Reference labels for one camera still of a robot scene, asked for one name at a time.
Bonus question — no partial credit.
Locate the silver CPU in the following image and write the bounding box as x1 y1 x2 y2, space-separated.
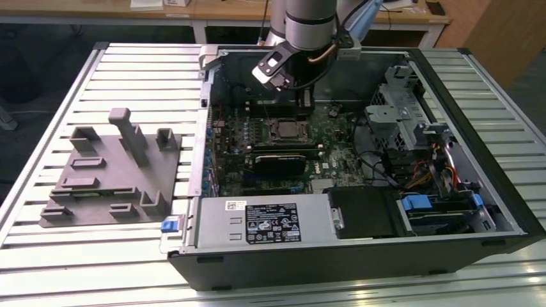
276 122 300 137

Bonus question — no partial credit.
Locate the CPU socket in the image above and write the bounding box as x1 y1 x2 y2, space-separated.
267 117 311 141

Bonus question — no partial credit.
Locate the grey metal disk bay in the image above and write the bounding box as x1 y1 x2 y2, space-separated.
363 65 449 152

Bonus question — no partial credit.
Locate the green motherboard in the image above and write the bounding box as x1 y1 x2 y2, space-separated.
208 95 375 196

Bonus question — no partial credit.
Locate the black graphics card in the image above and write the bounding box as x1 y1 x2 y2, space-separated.
252 152 308 177

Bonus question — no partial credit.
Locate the silver chipset heatsink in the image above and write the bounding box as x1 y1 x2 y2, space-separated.
312 178 336 194

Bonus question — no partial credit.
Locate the wooden desk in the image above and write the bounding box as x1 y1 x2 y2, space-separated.
0 0 453 49

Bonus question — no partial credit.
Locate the black drive bay cover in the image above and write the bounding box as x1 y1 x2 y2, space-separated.
324 187 405 240

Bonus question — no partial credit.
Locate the wooden cabinet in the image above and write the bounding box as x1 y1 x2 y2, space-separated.
435 0 546 94

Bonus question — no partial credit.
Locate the hard disk in blue carrier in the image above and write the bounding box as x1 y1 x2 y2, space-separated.
396 193 473 236

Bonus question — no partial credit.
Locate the silver power supply box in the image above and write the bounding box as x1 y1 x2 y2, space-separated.
192 194 339 249

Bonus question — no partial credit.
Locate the grey parts rack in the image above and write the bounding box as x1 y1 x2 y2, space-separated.
36 107 182 229

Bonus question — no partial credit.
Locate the blue case latch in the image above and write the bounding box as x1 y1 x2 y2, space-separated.
160 216 180 233

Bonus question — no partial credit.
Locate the black PC case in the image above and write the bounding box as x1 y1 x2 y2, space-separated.
160 42 546 292

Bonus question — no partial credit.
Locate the white furniture leg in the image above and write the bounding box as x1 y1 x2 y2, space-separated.
0 95 20 130

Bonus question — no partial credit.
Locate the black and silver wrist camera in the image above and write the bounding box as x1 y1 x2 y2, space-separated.
251 47 296 92

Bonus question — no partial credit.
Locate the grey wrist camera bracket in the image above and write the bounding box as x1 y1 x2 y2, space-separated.
335 46 363 61

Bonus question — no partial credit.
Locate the yellow orange wire bundle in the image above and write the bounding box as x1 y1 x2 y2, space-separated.
403 158 465 194

